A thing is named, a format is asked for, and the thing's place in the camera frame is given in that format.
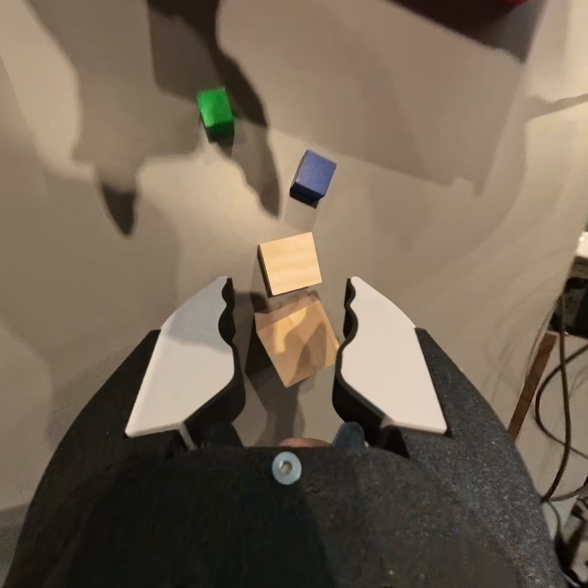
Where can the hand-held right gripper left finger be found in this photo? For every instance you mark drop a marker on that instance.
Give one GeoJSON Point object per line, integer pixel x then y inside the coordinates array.
{"type": "Point", "coordinates": [183, 363]}

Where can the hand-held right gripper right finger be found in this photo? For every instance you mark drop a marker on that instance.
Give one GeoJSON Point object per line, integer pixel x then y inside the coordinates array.
{"type": "Point", "coordinates": [390, 367]}

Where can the blue wooden cube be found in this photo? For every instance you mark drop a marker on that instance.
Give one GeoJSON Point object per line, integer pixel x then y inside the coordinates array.
{"type": "Point", "coordinates": [314, 174]}

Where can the large pale wooden cube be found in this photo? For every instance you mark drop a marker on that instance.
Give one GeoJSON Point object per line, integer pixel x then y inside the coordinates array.
{"type": "Point", "coordinates": [294, 342]}

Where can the brown wooden leg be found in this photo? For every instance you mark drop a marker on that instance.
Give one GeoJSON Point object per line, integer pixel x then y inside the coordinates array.
{"type": "Point", "coordinates": [533, 386]}

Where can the small pale wooden cube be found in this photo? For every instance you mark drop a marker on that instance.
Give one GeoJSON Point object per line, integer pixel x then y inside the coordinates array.
{"type": "Point", "coordinates": [289, 264]}

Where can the dark box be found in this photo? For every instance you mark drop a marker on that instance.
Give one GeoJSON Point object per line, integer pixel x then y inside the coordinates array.
{"type": "Point", "coordinates": [572, 307]}

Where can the white object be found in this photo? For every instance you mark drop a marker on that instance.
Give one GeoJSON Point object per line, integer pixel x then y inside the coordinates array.
{"type": "Point", "coordinates": [582, 246]}

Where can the green wooden cube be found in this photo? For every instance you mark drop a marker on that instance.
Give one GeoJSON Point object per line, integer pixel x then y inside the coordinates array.
{"type": "Point", "coordinates": [213, 110]}

